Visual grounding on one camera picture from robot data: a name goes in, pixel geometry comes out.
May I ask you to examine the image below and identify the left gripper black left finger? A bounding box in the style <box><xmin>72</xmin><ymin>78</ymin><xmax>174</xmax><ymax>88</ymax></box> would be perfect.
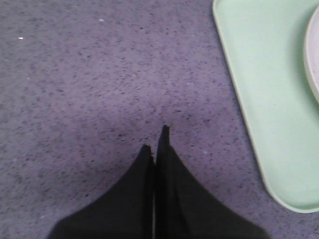
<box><xmin>48</xmin><ymin>145</ymin><xmax>155</xmax><ymax>239</ymax></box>

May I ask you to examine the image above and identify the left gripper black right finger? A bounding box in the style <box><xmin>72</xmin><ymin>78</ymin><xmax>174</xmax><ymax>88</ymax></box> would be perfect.
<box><xmin>155</xmin><ymin>125</ymin><xmax>270</xmax><ymax>239</ymax></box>

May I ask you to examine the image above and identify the white oval plate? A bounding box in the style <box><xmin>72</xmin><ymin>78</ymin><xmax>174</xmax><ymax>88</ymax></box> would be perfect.
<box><xmin>303</xmin><ymin>6</ymin><xmax>319</xmax><ymax>102</ymax></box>

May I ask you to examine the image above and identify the light green serving tray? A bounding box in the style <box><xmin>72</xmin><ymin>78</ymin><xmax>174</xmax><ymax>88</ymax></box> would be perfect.
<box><xmin>212</xmin><ymin>0</ymin><xmax>319</xmax><ymax>213</ymax></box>

